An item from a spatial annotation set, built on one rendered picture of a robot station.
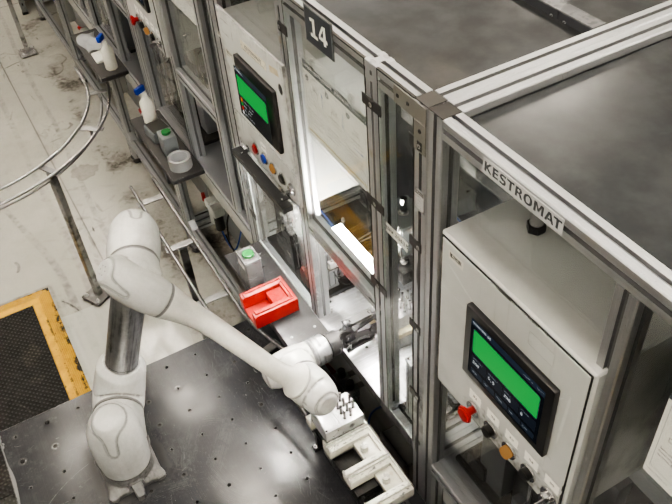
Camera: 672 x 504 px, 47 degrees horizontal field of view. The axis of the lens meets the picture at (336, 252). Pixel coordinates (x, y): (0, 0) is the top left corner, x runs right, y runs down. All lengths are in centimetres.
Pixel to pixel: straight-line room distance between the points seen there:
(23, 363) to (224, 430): 159
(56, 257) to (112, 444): 221
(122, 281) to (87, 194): 287
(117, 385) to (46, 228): 232
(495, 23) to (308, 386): 105
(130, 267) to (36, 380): 195
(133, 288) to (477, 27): 102
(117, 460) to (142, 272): 66
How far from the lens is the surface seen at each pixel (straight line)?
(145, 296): 201
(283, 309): 255
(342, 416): 230
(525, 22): 176
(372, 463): 227
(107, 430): 239
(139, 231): 211
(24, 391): 387
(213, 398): 271
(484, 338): 151
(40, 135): 550
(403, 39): 169
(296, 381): 214
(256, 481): 250
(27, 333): 411
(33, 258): 453
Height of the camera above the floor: 281
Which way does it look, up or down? 43 degrees down
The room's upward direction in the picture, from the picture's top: 5 degrees counter-clockwise
